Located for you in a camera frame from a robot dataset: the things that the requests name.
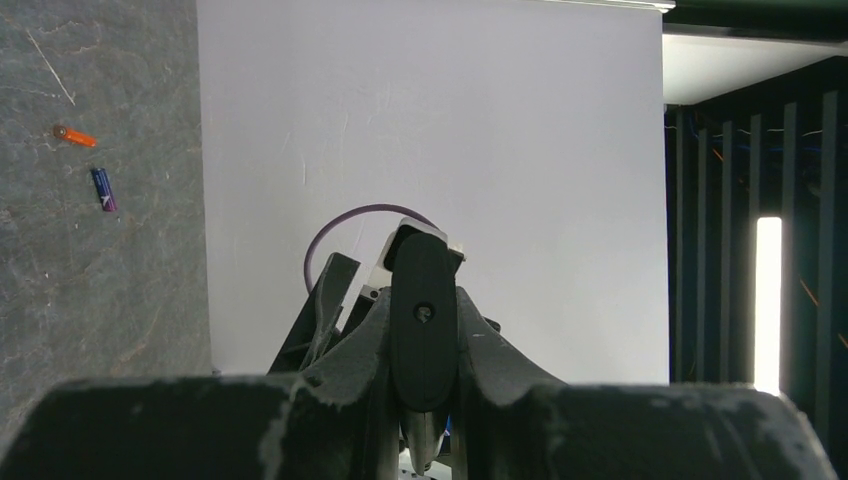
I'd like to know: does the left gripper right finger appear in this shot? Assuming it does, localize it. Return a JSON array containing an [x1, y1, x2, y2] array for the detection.
[[453, 289, 836, 479]]

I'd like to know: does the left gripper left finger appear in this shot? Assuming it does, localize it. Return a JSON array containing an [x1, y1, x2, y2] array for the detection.
[[1, 291, 393, 479]]

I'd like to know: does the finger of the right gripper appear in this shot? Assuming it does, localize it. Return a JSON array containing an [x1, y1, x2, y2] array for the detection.
[[268, 253, 360, 374]]

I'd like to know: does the black remote control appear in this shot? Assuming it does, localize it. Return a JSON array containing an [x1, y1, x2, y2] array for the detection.
[[387, 231, 460, 480]]

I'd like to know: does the purple battery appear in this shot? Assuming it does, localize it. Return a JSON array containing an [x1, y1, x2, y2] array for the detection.
[[90, 168, 117, 212]]

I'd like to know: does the orange battery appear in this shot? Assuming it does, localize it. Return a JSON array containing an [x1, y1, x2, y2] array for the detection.
[[53, 125, 97, 148]]

